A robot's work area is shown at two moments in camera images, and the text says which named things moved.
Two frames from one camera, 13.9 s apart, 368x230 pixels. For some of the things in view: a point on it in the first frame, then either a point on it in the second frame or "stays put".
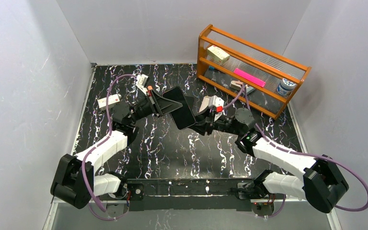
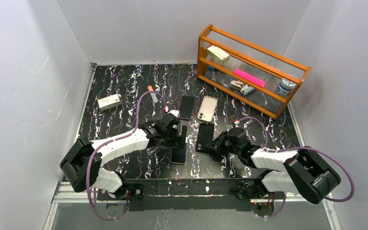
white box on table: [112, 99] stays put
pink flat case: [249, 77] stays put
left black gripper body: [154, 104] → [180, 135]
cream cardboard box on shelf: [217, 54] stays put
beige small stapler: [236, 85] stays put
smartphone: [183, 116] → [179, 152]
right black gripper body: [207, 120] → [219, 143]
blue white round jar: [286, 87] stays put
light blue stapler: [249, 89] stays put
